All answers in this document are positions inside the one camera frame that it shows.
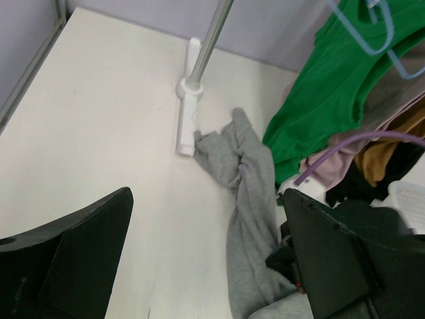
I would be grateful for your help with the left aluminium frame post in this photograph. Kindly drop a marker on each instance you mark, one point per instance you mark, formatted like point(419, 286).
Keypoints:
point(28, 30)

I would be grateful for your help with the green tank top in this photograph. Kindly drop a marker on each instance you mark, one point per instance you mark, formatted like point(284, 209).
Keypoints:
point(327, 98)

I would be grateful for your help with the white plastic laundry basket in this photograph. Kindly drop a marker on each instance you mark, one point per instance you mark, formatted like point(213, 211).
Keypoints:
point(408, 198)

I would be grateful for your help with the pink tank top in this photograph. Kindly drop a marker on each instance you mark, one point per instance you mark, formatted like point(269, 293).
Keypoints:
point(382, 106)

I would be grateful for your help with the grey tank top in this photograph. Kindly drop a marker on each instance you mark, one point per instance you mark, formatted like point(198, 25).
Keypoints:
point(239, 161)

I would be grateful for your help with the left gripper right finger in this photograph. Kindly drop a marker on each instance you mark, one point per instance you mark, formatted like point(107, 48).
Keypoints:
point(398, 265)

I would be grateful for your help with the black tank top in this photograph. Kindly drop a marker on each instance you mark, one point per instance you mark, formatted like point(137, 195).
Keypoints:
point(355, 186)

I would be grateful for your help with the mustard brown tank top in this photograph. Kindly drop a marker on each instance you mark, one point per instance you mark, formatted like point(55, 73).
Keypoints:
point(373, 159)

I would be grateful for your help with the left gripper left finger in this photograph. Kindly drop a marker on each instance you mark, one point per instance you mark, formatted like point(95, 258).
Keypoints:
point(66, 268)

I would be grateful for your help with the white and chrome clothes rack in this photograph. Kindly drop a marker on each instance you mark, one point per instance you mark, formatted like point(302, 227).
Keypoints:
point(190, 90)

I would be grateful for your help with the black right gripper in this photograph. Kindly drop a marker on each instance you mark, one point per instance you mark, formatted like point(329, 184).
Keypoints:
point(322, 249)

